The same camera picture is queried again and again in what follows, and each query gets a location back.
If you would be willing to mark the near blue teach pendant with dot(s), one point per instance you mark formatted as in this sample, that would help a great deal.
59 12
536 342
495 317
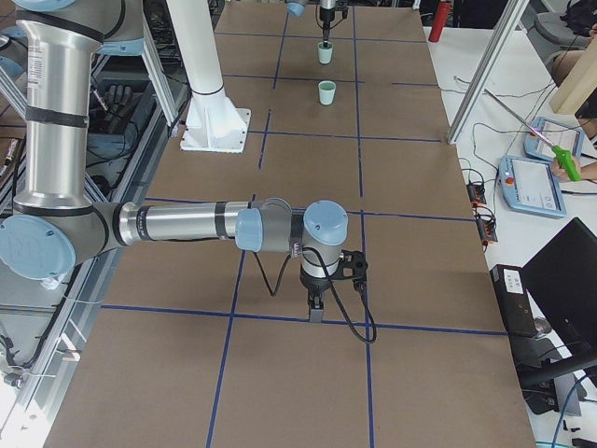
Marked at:
529 187

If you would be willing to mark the wooden board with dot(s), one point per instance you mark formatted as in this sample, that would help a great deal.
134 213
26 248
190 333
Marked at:
574 73

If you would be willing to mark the black computer box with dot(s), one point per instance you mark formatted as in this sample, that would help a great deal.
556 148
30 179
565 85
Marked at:
513 301

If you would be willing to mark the green paper cup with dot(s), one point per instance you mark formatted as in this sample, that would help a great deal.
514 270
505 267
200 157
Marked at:
326 92
325 52

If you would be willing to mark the green handled grabber stick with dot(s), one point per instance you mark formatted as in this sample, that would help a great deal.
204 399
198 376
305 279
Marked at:
562 155

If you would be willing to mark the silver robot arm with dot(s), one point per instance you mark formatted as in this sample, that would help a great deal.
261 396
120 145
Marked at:
54 227
297 7

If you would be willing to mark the person's hand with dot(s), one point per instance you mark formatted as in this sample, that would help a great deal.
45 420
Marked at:
561 171

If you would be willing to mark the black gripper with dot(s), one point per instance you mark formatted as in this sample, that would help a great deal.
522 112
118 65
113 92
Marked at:
313 283
327 13

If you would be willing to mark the brown paper table cover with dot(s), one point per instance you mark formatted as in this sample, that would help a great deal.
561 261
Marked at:
190 350

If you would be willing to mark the black monitor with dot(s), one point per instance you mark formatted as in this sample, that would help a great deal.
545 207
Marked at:
561 278

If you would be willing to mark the far blue teach pendant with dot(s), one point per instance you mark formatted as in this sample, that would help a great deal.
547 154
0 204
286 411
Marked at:
565 136

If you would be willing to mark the red bottle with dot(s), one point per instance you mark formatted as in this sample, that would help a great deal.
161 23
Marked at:
440 19

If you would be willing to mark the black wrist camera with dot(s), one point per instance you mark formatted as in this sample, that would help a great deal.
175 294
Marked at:
343 9
352 266

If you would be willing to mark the aluminium frame post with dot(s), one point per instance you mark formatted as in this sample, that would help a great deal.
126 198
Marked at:
501 34

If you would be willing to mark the white camera pole base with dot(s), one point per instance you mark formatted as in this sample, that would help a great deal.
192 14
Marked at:
213 122

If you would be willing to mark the blue teach pendant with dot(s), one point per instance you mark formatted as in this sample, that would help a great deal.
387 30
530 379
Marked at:
565 136
529 187

